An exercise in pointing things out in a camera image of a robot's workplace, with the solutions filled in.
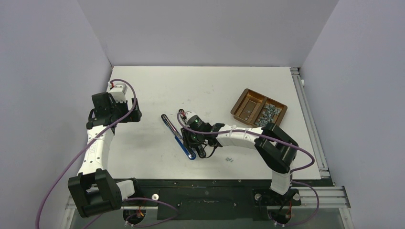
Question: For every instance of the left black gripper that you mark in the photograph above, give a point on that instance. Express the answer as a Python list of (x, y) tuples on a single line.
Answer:
[(134, 117)]

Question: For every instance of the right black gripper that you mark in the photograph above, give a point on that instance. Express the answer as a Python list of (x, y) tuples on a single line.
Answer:
[(186, 133)]

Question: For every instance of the blue stapler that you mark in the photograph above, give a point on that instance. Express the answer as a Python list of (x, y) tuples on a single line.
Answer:
[(190, 154)]

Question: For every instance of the black stapler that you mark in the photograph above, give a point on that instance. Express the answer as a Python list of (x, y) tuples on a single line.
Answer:
[(190, 139)]

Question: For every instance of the brown plastic tray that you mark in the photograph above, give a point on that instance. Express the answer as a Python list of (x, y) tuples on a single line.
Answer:
[(250, 103)]

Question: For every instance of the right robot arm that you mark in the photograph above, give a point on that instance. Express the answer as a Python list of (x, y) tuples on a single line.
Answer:
[(277, 149)]

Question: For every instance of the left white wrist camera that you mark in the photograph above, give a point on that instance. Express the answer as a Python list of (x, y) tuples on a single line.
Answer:
[(117, 91)]

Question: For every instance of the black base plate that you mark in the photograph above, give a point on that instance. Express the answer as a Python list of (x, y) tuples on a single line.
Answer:
[(165, 210)]

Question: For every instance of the aluminium side rail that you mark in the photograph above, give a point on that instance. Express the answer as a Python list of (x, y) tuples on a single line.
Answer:
[(311, 127)]

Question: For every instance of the aluminium front rail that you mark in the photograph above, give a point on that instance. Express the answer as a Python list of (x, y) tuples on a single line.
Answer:
[(316, 197)]

